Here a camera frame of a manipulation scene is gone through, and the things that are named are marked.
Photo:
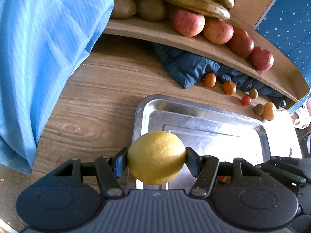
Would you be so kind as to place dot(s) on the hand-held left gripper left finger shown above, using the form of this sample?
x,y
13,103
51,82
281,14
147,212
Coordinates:
x,y
119,166

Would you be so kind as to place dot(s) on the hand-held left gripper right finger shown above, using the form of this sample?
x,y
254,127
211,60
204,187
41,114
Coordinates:
x,y
194,166

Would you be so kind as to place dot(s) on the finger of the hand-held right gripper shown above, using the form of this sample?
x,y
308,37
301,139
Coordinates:
x,y
284,168

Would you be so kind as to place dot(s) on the metal tray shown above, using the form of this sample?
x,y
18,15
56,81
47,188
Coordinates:
x,y
206,131

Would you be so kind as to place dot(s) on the yellow lemon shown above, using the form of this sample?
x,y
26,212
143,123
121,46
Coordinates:
x,y
156,157

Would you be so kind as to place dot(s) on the yellow-orange round fruit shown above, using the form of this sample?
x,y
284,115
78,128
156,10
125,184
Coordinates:
x,y
269,111

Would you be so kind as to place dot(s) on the orange cherry tomato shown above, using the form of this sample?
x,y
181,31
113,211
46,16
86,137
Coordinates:
x,y
229,87

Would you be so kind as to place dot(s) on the brown longan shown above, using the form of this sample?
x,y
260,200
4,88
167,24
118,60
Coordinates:
x,y
258,108
253,93

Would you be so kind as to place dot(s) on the red cherry tomato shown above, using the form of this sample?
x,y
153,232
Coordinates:
x,y
210,80
246,100

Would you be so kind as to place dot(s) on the navy padded jacket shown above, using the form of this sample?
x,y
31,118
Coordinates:
x,y
189,65

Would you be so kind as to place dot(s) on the red apple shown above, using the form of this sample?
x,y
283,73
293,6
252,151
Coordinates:
x,y
218,31
262,58
240,42
189,22

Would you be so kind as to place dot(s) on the light blue garment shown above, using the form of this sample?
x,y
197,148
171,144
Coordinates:
x,y
48,53

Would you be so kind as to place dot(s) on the wooden shelf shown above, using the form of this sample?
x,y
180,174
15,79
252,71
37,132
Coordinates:
x,y
150,32

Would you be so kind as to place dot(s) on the blue white-dotted cloth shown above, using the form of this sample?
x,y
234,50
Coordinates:
x,y
286,17

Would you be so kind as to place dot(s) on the brown kiwi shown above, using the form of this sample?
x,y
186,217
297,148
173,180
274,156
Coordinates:
x,y
122,7
152,9

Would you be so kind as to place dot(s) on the bunch of bananas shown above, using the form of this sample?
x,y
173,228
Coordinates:
x,y
194,2

